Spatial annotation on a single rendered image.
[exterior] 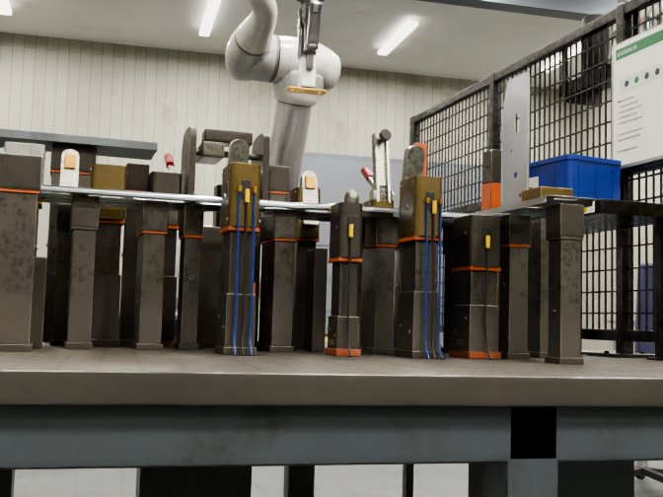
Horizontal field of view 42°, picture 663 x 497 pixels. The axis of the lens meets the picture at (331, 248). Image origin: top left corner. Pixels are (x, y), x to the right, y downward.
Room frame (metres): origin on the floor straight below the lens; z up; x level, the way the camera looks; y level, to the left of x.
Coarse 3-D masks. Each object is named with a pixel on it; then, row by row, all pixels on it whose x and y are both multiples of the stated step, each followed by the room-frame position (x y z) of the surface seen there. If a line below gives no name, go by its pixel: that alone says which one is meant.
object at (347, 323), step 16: (336, 208) 1.62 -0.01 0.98; (352, 208) 1.61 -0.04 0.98; (336, 224) 1.62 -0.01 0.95; (352, 224) 1.60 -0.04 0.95; (336, 240) 1.62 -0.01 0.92; (352, 240) 1.61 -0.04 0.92; (336, 256) 1.62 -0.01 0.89; (352, 256) 1.61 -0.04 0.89; (336, 272) 1.63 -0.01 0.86; (352, 272) 1.62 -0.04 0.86; (336, 288) 1.63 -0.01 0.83; (352, 288) 1.62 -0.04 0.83; (336, 304) 1.63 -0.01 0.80; (352, 304) 1.62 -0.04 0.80; (336, 320) 1.61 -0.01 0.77; (352, 320) 1.62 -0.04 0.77; (336, 336) 1.61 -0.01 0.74; (352, 336) 1.62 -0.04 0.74; (336, 352) 1.60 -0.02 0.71; (352, 352) 1.61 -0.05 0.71
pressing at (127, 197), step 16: (48, 192) 1.65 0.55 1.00; (80, 192) 1.64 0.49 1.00; (96, 192) 1.57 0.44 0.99; (112, 192) 1.58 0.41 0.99; (128, 192) 1.59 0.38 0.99; (144, 192) 1.60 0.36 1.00; (176, 208) 1.80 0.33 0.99; (208, 208) 1.80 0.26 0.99; (272, 208) 1.79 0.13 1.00; (288, 208) 1.79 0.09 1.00; (304, 208) 1.79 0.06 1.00; (320, 208) 1.78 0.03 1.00; (368, 208) 1.71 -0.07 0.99; (384, 208) 1.72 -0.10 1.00; (448, 224) 2.01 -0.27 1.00
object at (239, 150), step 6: (234, 144) 1.59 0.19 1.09; (240, 144) 1.59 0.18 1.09; (246, 144) 1.59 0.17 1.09; (234, 150) 1.59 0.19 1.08; (240, 150) 1.59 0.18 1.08; (246, 150) 1.60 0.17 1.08; (228, 156) 1.61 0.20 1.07; (234, 156) 1.59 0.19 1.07; (240, 156) 1.60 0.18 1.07; (246, 156) 1.60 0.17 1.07; (228, 162) 1.60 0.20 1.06; (234, 162) 1.59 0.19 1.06; (240, 162) 1.60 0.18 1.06; (246, 162) 1.60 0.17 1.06
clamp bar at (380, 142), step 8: (376, 136) 2.01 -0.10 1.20; (384, 136) 1.98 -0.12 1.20; (376, 144) 2.00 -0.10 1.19; (384, 144) 2.02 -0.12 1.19; (376, 152) 2.00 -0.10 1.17; (384, 152) 2.02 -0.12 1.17; (376, 160) 2.00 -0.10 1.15; (384, 160) 2.01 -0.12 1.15; (376, 168) 1.99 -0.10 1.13; (384, 168) 2.01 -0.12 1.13; (376, 176) 1.99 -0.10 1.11; (384, 176) 2.01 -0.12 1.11; (376, 184) 1.99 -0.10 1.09; (384, 184) 2.00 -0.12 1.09
